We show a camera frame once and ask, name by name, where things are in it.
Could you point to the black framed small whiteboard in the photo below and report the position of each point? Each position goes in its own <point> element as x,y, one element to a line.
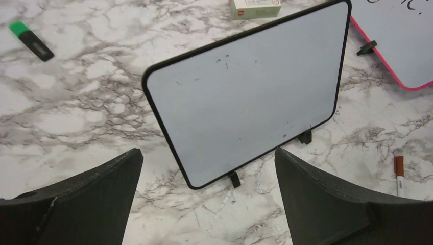
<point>223,105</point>

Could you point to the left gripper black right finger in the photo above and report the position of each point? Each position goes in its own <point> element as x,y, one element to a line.
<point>321,208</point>

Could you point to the green white eraser box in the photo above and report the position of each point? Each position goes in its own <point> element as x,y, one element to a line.
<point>254,9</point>

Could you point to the red marker cap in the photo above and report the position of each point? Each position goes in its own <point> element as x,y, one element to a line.
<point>399,166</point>

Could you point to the pink framed whiteboard with text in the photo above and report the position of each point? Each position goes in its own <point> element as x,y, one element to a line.
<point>403,33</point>

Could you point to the white marker pen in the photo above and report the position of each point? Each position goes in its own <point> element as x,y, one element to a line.
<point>400,186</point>

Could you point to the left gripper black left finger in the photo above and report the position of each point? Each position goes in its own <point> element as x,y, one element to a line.
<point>89,208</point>

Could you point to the green black highlighter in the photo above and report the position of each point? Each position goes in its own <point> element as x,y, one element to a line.
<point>31,41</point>

